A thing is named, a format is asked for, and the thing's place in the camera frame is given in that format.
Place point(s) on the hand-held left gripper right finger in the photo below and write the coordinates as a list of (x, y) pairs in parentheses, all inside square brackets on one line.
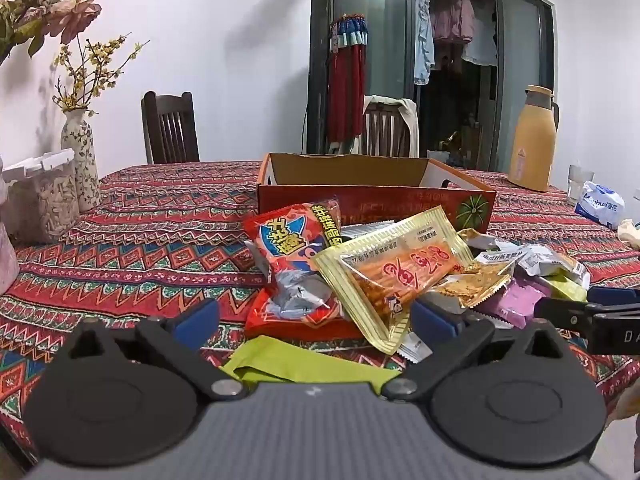
[(434, 319)]

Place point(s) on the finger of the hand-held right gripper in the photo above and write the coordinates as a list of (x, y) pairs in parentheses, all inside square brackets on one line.
[(565, 315), (615, 296)]

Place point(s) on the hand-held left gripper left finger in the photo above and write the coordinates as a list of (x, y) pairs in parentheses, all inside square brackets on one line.
[(199, 319)]

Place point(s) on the pink snack packet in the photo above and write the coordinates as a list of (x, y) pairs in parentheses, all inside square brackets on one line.
[(515, 302)]

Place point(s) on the yellow spicy strip packet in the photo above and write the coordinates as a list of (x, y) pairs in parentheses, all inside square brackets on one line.
[(385, 275)]

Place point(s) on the red blue puffed snack packet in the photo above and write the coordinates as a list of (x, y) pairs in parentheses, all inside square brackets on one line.
[(287, 255)]

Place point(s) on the lime green snack packet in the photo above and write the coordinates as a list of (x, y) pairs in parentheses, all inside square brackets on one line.
[(300, 362)]

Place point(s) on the red orange cardboard box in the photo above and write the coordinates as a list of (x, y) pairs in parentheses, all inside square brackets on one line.
[(380, 195)]

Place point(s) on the pale green snack packet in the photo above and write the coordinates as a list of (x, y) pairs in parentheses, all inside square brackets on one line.
[(567, 290)]

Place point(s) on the small white sachet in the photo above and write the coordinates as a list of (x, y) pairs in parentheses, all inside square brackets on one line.
[(416, 349)]

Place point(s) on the clear packet of brown crisps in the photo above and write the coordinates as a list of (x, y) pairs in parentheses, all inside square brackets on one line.
[(475, 282)]

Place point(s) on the red flat snack packet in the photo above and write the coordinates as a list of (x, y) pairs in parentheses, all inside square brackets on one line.
[(260, 317)]

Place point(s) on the cream crumpled tissue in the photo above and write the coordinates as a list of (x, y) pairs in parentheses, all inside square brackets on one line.
[(631, 232)]

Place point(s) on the patterned red tablecloth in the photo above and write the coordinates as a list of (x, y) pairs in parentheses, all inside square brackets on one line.
[(150, 260)]

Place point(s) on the white blue tissue pack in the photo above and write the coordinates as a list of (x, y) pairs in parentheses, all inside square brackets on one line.
[(600, 205)]

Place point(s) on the clear drinking glass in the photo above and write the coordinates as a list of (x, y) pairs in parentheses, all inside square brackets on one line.
[(579, 180)]

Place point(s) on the yellow thermos jug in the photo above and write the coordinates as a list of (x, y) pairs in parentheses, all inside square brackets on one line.
[(532, 145)]

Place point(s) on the dark wooden chair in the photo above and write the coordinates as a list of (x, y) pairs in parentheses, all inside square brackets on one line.
[(170, 130)]

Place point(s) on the wooden chair with slats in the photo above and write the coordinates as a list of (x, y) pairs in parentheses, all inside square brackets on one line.
[(382, 132)]

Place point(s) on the dark framed glass door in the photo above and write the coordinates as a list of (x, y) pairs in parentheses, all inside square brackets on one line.
[(520, 60)]

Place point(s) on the white garment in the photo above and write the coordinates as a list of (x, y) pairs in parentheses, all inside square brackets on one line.
[(480, 52)]

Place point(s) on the yellow flower sprigs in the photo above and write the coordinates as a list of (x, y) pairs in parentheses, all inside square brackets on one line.
[(92, 67)]

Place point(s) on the light blue garment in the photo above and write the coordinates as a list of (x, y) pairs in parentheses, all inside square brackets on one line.
[(424, 40)]

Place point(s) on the pink garment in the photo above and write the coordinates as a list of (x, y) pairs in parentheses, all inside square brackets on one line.
[(452, 17)]

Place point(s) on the pink artificial flowers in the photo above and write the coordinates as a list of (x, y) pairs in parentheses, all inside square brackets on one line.
[(75, 15)]

